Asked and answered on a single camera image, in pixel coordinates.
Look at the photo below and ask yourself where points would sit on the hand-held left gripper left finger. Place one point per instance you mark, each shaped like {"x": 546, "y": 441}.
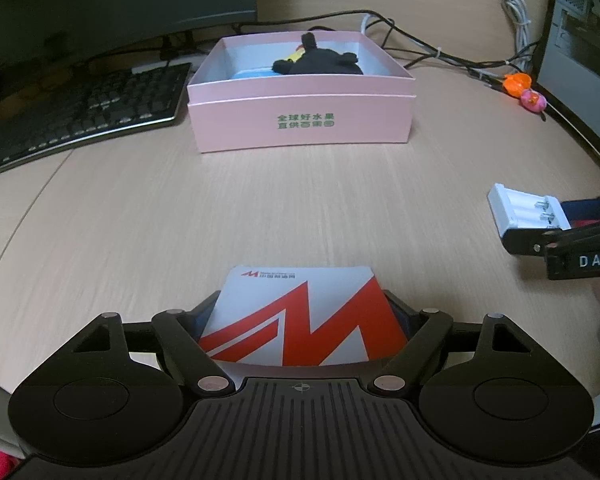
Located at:
{"x": 202, "y": 320}

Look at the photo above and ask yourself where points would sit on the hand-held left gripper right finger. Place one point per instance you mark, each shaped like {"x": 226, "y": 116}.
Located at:
{"x": 407, "y": 322}

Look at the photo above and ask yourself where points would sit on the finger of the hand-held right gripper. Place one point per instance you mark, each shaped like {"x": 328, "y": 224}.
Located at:
{"x": 525, "y": 243}
{"x": 592, "y": 207}

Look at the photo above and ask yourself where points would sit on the white battery case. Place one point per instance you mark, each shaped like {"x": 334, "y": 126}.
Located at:
{"x": 520, "y": 207}

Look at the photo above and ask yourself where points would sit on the red and white card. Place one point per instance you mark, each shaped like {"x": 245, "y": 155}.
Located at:
{"x": 300, "y": 320}

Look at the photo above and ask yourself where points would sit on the orange toy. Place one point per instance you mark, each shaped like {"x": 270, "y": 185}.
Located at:
{"x": 516, "y": 84}

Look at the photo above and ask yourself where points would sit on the pink cardboard box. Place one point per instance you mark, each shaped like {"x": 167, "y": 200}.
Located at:
{"x": 300, "y": 120}

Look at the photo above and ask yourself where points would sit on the small pink toy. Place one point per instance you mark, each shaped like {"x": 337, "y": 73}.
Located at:
{"x": 532, "y": 100}

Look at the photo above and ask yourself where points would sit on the computer tower case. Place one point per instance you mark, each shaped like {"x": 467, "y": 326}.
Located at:
{"x": 580, "y": 20}

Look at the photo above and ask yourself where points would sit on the black keyboard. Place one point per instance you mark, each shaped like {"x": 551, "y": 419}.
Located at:
{"x": 80, "y": 110}

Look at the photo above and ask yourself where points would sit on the light blue pouch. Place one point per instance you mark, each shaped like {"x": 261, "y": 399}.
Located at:
{"x": 252, "y": 74}

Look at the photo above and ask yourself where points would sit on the black plush toy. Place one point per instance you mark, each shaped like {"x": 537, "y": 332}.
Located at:
{"x": 325, "y": 62}

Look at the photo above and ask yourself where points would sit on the black computer monitor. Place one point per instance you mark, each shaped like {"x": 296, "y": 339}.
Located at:
{"x": 105, "y": 0}

